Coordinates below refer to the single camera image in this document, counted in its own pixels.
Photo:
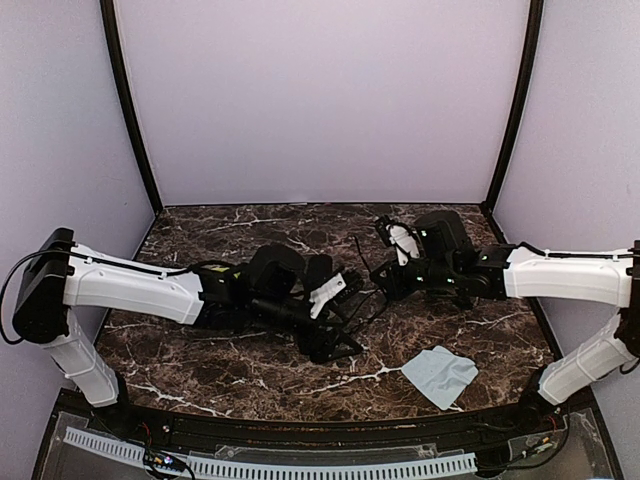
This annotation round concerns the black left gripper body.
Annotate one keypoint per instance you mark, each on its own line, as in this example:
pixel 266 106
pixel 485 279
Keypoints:
pixel 269 312

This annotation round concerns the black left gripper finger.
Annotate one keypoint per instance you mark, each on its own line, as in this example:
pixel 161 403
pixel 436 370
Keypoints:
pixel 345 308
pixel 327 348

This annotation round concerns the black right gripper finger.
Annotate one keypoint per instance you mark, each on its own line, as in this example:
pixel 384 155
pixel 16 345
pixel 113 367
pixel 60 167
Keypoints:
pixel 382 292
pixel 384 273

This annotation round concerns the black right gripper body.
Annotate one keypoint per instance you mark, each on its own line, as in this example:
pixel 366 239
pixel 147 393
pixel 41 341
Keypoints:
pixel 439 275

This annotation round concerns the black round sunglasses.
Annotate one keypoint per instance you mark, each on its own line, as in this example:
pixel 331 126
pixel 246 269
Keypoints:
pixel 357 325

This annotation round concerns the plaid brown glasses case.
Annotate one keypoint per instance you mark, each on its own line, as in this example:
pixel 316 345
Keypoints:
pixel 328 299

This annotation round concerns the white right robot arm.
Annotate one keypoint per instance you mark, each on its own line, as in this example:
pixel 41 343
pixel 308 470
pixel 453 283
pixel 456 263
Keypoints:
pixel 610 278

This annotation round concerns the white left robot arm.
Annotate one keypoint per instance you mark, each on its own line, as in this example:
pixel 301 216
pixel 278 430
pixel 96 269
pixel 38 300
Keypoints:
pixel 64 274

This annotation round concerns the black quilted glasses case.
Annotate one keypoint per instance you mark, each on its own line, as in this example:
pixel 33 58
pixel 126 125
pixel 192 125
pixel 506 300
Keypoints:
pixel 319 270

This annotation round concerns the green bowl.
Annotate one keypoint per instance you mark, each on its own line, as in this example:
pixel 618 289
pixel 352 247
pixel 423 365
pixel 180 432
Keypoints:
pixel 235 270

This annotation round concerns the blue cleaning cloth right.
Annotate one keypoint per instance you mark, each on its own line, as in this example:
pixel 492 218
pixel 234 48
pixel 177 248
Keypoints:
pixel 440 375

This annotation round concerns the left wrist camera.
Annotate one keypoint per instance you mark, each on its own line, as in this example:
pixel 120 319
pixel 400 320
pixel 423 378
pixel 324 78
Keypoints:
pixel 340 287

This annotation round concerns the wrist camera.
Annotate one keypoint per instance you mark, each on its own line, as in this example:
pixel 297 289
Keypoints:
pixel 340 287
pixel 398 236

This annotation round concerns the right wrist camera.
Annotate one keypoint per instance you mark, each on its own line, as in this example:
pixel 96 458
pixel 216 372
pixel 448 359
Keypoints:
pixel 398 236

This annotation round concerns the white slotted cable duct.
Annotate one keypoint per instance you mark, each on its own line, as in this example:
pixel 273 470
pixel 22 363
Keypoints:
pixel 255 463

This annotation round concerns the black corner frame post right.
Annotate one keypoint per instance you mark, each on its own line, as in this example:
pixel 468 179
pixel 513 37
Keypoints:
pixel 518 102

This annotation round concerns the black corner frame post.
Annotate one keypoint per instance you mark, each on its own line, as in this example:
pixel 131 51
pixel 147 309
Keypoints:
pixel 518 102
pixel 128 110

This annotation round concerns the black corner frame post left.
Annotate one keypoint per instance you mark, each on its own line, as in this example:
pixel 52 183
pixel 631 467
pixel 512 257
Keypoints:
pixel 128 110

